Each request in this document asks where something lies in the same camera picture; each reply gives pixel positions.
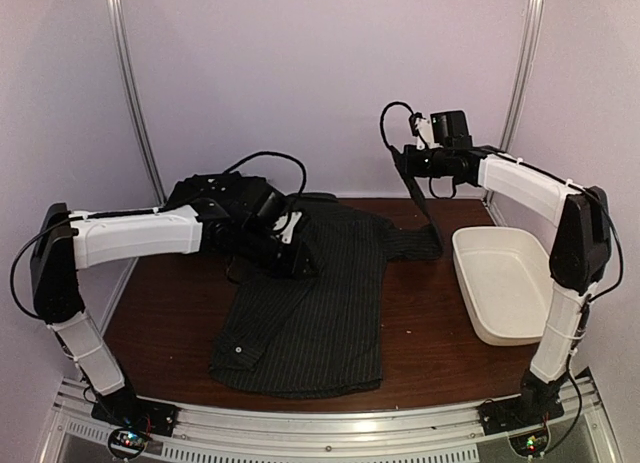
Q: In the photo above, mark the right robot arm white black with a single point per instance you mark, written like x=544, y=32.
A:
x=585, y=234

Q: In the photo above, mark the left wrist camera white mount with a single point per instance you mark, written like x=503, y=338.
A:
x=285, y=226

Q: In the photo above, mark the left aluminium corner post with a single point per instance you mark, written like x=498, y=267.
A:
x=132, y=98

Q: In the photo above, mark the aluminium front rail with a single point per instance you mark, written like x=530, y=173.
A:
x=449, y=433

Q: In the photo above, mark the dark pinstriped long sleeve shirt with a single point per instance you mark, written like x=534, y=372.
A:
x=319, y=337

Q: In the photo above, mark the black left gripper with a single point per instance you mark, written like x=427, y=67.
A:
x=294, y=266

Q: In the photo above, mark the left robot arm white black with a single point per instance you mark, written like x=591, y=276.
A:
x=254, y=222

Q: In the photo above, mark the right aluminium corner post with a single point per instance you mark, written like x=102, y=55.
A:
x=529, y=42

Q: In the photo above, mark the white plastic basin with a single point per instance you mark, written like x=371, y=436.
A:
x=503, y=276

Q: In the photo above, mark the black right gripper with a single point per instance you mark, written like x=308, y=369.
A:
x=410, y=166

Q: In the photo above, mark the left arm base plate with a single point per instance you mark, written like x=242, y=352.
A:
x=135, y=415

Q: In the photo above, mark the aluminium corner post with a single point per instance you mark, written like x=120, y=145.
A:
x=132, y=98
x=529, y=42

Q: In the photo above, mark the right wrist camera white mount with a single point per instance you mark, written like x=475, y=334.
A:
x=422, y=131

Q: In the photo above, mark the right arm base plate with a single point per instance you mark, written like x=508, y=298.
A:
x=510, y=414

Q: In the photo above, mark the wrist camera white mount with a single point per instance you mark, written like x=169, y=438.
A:
x=422, y=131
x=285, y=226

